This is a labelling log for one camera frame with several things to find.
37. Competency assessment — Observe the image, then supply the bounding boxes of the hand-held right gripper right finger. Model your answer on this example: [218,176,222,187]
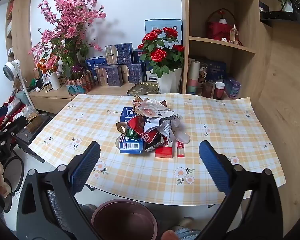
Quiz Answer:
[199,140,283,240]

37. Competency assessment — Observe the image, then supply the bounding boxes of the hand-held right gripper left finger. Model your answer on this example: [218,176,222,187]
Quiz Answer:
[16,141,102,240]

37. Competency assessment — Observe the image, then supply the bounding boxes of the red clear plastic tube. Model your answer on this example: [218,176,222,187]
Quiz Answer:
[176,140,185,158]

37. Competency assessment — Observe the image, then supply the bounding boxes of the small blue box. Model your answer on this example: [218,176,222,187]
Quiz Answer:
[119,134,144,154]

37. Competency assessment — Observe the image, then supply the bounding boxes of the pile of wrappers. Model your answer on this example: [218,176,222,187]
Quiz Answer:
[116,95,182,153]

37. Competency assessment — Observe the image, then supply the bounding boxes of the maroon plastic bin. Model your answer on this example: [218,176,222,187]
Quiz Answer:
[91,199,158,240]

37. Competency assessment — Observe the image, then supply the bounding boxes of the person's left hand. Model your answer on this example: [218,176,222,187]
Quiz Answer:
[0,161,12,198]

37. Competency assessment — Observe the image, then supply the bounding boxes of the brown cardboard box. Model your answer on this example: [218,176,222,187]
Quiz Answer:
[25,112,44,133]

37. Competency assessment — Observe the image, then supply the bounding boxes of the black plastic case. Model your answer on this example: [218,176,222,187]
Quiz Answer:
[15,115,53,160]

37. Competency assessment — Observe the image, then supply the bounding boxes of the low wooden cabinet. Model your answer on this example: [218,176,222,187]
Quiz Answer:
[29,82,145,114]

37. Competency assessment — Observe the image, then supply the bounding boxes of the white standing fan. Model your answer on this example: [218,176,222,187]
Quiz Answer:
[3,59,34,108]

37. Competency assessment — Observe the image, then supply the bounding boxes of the grey fluffy rug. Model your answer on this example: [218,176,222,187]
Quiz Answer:
[81,204,98,220]

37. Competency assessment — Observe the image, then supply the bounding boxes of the row of small brown bottles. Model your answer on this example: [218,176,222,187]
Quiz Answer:
[35,79,67,93]

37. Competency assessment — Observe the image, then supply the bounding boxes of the yellow checked floral tablecloth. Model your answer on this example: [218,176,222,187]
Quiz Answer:
[28,93,286,207]

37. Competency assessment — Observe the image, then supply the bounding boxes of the white ribbed vase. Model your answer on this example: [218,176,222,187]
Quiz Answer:
[49,71,62,91]

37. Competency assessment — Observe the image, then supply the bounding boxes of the orange artificial flowers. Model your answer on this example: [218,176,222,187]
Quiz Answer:
[34,58,59,77]

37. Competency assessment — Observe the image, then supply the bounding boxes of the red paper cup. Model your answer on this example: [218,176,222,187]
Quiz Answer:
[213,81,226,100]

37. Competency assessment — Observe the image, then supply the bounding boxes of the blue fluffy slipper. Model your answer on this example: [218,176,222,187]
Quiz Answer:
[174,227,202,240]

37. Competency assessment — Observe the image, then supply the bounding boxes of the brown glass cup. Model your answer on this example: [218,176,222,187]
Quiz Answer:
[201,82,214,98]

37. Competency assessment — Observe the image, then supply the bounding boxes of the purple box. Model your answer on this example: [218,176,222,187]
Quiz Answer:
[224,76,241,99]

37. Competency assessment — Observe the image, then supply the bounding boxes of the striped wavy basket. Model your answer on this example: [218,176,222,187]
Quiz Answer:
[65,70,95,96]

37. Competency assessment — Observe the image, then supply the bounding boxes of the narrow wooden bookcase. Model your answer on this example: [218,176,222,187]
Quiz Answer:
[5,0,38,80]

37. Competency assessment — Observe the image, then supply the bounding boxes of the stack of pastel cups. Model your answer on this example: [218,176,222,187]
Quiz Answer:
[186,60,200,95]

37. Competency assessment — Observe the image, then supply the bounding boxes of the blue gold patterned box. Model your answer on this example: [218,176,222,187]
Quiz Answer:
[120,64,143,84]
[95,65,123,87]
[105,42,134,65]

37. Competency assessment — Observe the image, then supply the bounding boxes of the dark blue gift box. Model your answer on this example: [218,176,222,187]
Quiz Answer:
[190,56,227,83]

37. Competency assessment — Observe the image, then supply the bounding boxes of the gold leaf tray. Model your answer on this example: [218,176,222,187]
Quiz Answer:
[127,81,160,95]

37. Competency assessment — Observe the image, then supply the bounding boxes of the blue flat carton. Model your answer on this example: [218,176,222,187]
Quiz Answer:
[86,56,108,70]

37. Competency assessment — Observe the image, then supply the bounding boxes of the white blue box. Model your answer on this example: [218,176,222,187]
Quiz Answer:
[146,62,160,83]

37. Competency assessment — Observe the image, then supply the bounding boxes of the pink artificial blossom arrangement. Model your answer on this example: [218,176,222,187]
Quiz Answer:
[27,0,107,79]

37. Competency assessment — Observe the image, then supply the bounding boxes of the blue box with red print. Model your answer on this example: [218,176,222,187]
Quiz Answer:
[133,49,147,64]

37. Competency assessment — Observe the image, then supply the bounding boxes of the red roses in white pot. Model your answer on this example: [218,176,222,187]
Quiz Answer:
[137,27,185,94]

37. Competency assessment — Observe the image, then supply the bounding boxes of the wooden shelf unit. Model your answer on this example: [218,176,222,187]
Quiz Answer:
[180,0,270,100]

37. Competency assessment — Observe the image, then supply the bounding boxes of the glass perfume bottle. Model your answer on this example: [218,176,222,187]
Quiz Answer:
[229,24,240,44]

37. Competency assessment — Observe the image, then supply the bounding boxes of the light blue large carton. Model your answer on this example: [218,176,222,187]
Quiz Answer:
[144,19,183,47]

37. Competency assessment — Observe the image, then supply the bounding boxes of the black counter shelf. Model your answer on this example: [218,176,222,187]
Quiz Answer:
[259,11,300,28]

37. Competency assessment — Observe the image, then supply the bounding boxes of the red handled basket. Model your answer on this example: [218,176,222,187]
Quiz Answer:
[206,8,237,41]

